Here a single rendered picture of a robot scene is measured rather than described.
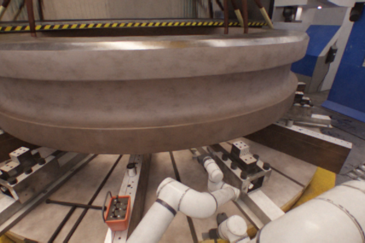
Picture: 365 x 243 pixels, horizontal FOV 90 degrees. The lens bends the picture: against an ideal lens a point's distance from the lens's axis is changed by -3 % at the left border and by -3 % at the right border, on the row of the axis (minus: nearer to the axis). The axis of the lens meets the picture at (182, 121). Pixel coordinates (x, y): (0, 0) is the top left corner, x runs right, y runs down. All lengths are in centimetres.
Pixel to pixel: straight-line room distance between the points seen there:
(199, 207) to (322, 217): 58
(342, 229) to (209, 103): 147
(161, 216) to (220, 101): 120
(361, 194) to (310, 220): 14
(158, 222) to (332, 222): 67
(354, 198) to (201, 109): 139
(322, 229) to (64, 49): 158
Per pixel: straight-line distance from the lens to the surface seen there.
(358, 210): 51
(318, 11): 741
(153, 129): 159
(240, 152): 187
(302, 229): 45
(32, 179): 227
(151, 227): 94
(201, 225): 189
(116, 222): 137
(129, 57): 142
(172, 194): 96
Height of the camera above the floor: 189
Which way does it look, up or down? 28 degrees down
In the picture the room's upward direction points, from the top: straight up
